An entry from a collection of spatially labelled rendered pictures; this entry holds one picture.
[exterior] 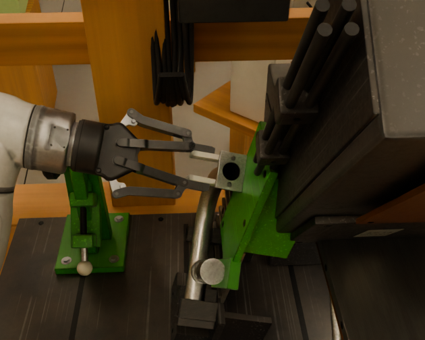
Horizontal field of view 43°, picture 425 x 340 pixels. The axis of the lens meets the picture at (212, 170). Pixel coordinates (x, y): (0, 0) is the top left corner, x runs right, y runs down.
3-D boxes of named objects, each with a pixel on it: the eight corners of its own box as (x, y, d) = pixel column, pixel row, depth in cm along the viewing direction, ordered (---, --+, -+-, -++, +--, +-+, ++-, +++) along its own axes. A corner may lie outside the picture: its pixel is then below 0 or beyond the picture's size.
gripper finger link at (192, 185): (176, 177, 78) (172, 197, 77) (210, 183, 79) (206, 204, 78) (175, 177, 79) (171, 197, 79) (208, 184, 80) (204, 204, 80)
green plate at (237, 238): (277, 287, 81) (331, 182, 69) (223, 279, 79) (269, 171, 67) (267, 232, 90) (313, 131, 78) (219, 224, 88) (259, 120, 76)
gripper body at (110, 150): (66, 171, 72) (135, 183, 74) (77, 109, 73) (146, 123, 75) (68, 176, 79) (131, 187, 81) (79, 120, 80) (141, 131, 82)
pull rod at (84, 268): (92, 278, 97) (88, 257, 94) (77, 279, 97) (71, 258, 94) (96, 256, 102) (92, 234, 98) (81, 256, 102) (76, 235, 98)
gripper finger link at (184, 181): (115, 152, 75) (112, 162, 75) (190, 179, 77) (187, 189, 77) (114, 156, 79) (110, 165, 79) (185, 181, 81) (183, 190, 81)
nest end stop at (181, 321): (207, 326, 91) (213, 329, 86) (172, 322, 89) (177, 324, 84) (208, 319, 91) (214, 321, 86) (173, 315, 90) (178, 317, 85)
